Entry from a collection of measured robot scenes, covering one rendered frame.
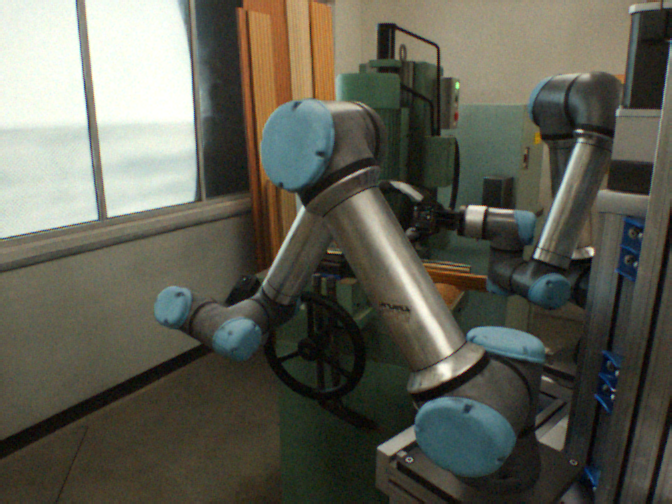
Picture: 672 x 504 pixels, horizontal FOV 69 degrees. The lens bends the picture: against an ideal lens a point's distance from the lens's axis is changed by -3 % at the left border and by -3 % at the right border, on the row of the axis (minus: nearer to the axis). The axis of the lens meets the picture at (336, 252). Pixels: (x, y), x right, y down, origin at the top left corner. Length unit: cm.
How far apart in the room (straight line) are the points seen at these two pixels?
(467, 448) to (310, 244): 42
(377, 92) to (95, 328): 174
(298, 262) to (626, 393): 57
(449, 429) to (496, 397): 7
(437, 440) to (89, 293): 203
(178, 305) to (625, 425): 76
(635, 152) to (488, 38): 289
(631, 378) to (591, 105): 51
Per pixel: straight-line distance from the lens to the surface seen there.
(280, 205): 285
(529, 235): 114
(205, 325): 90
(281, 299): 94
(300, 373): 155
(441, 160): 155
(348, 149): 65
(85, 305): 249
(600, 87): 111
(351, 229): 64
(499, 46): 369
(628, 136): 90
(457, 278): 142
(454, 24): 382
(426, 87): 159
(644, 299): 84
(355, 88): 136
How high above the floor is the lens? 137
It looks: 15 degrees down
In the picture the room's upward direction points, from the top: straight up
